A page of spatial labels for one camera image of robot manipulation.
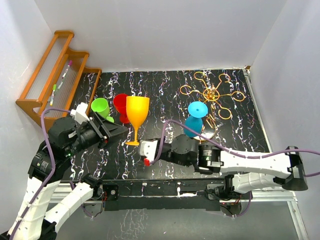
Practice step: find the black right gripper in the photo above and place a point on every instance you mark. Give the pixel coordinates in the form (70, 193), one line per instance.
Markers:
(159, 141)

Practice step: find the gold wire wine glass rack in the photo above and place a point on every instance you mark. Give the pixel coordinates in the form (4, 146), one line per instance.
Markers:
(211, 95)

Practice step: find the red wine glass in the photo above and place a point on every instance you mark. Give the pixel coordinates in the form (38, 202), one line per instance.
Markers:
(119, 103)

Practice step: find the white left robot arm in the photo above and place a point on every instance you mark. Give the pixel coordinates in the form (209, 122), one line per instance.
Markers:
(64, 139)

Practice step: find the wooden stepped shelf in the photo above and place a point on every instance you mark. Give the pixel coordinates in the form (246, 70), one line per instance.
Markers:
(79, 84)

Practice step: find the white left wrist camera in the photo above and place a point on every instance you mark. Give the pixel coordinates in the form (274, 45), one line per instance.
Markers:
(79, 114)

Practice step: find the green capped marker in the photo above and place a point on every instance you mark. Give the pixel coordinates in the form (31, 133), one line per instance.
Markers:
(52, 95)

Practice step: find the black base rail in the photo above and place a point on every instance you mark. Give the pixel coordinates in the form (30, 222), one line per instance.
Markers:
(168, 194)

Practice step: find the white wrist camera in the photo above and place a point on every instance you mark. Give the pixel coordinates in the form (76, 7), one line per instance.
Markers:
(79, 114)
(148, 151)

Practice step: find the yellow wine glass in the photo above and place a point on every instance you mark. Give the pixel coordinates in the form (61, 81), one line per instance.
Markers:
(137, 109)

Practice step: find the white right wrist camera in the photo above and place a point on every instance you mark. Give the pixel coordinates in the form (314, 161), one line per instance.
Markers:
(148, 151)

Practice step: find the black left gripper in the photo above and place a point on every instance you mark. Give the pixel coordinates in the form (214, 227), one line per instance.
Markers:
(106, 130)

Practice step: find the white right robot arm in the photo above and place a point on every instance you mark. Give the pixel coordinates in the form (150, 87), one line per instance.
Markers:
(244, 171)

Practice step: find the purple capped marker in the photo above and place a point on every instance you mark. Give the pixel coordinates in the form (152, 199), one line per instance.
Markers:
(67, 69)

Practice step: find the green wine glass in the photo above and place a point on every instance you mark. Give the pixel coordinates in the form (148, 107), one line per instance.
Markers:
(101, 106)

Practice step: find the blue wine glass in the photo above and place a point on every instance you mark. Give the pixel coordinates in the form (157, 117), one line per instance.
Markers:
(197, 110)

